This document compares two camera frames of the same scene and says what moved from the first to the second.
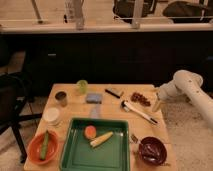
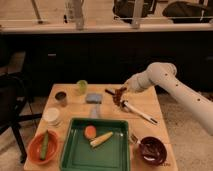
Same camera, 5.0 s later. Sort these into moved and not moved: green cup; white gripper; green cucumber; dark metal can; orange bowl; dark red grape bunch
Moved: dark red grape bunch; white gripper
Not moved: orange bowl; dark metal can; green cup; green cucumber
